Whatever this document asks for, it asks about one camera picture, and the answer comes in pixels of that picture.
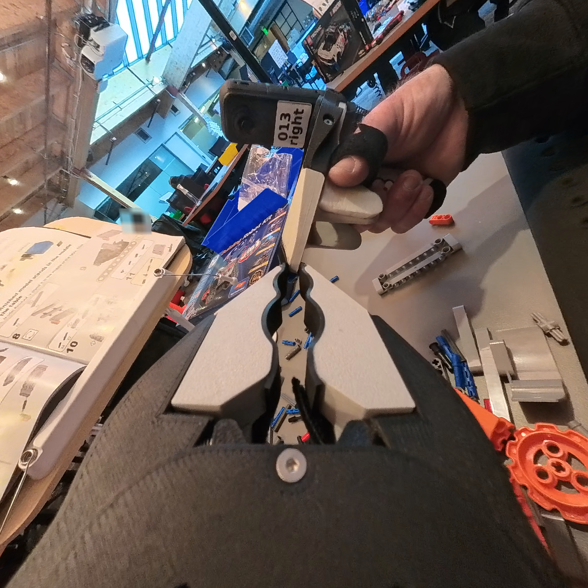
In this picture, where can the black car kit box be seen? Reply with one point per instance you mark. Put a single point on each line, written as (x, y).
(335, 41)

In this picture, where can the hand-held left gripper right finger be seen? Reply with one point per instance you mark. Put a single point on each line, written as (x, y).
(363, 367)

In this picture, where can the clear plastic bag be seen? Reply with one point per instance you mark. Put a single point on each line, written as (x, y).
(266, 170)

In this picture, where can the white instruction booklet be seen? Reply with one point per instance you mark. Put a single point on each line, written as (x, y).
(69, 285)

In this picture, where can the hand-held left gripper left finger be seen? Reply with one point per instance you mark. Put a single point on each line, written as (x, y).
(220, 367)

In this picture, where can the small orange beam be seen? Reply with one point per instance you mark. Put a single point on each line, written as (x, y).
(442, 219)

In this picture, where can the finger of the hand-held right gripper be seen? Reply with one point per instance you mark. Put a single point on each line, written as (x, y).
(301, 216)

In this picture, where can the blue plastic bin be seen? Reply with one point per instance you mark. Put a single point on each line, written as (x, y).
(257, 216)

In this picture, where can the orange curved panel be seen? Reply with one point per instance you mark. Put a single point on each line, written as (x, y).
(487, 420)

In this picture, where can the white ceiling camera unit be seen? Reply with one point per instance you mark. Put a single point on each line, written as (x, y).
(103, 48)

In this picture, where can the long light grey beam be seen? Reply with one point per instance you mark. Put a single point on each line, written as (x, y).
(467, 340)
(494, 381)

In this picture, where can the person's right hand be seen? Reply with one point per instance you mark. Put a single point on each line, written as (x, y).
(422, 128)

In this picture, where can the person's right forearm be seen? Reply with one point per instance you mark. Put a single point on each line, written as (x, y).
(519, 69)

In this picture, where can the long wooden table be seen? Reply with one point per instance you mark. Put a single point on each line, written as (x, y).
(216, 183)

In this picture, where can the white book stand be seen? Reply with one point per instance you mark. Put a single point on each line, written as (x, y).
(115, 349)

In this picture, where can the pile of small building pieces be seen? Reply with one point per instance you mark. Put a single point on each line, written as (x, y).
(459, 367)

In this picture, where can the group of orange gear wheels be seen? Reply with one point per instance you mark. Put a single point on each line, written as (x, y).
(551, 468)

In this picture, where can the blue robot kit box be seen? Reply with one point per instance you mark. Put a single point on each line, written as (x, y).
(248, 262)

